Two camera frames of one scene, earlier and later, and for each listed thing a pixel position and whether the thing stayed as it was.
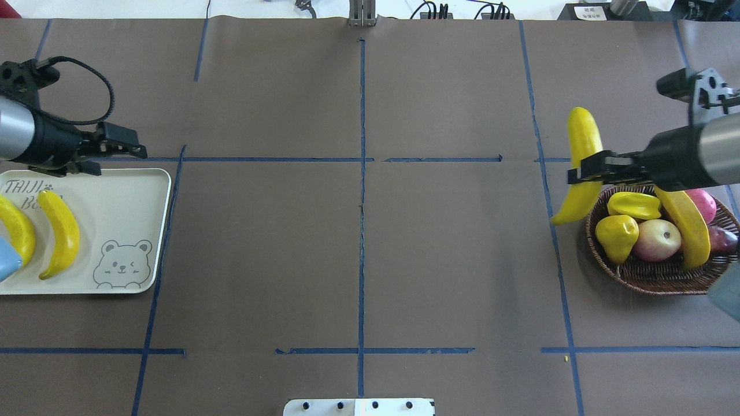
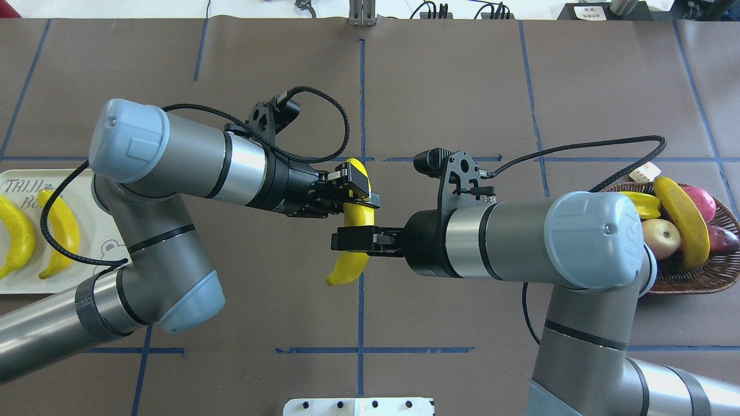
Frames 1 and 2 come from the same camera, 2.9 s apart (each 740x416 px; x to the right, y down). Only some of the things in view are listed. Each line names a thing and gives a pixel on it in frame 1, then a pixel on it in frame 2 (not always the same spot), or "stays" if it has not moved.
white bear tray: x=122 y=215 stays
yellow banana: x=694 y=227 stays
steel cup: x=622 y=7 stays
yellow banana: x=585 y=140 -> x=351 y=263
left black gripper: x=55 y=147 -> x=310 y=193
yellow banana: x=66 y=233 stays
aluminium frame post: x=362 y=13 stays
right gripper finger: x=606 y=166 -> x=372 y=240
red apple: x=705 y=201 stays
